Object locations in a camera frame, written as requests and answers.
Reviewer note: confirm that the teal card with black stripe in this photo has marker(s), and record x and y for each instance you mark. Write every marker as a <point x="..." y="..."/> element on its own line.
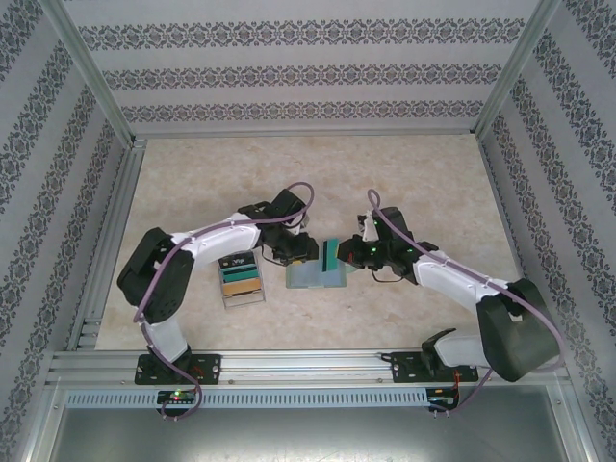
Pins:
<point x="329" y="255"/>
<point x="240" y="274"/>

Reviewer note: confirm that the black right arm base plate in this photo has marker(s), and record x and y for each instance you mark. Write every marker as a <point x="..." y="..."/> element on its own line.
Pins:
<point x="406" y="368"/>

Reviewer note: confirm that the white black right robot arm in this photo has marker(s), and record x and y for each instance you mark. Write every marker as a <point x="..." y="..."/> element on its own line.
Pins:
<point x="510" y="332"/>

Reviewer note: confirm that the clear acrylic card box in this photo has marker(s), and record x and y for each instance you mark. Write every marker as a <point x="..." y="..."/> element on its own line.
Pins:
<point x="245" y="300"/>

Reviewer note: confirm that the aluminium frame post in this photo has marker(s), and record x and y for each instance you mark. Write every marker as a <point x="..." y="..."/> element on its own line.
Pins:
<point x="520" y="62"/>
<point x="91" y="77"/>

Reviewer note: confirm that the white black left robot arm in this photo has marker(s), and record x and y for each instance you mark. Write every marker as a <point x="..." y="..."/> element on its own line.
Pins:
<point x="159" y="289"/>

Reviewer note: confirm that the grey metal shelf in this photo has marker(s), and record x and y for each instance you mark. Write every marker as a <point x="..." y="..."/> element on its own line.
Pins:
<point x="308" y="438"/>

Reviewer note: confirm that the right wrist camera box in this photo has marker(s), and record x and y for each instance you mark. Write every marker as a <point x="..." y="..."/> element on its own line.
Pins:
<point x="368" y="228"/>

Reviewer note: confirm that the thin aluminium wall rail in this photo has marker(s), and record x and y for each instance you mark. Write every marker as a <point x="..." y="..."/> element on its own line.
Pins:
<point x="308" y="132"/>

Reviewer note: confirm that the small circuit board green light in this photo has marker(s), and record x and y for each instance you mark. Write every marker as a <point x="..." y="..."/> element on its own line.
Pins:
<point x="178" y="397"/>

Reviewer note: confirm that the long aluminium base rail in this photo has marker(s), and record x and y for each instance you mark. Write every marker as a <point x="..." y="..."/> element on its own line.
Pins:
<point x="308" y="368"/>

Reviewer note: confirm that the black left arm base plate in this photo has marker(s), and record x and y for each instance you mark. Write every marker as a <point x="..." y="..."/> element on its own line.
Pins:
<point x="207" y="368"/>

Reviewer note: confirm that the gold card with black stripe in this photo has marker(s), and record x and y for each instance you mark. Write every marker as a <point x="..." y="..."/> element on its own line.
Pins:
<point x="243" y="287"/>

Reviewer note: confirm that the pale green card holder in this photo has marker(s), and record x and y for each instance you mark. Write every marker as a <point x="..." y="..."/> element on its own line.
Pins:
<point x="308" y="279"/>

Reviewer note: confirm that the aluminium side rail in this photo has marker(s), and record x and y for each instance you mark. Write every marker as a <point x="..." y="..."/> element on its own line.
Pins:
<point x="96" y="289"/>
<point x="510" y="216"/>

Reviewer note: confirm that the black VIP membership card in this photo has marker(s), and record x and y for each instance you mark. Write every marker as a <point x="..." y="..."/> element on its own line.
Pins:
<point x="236" y="262"/>

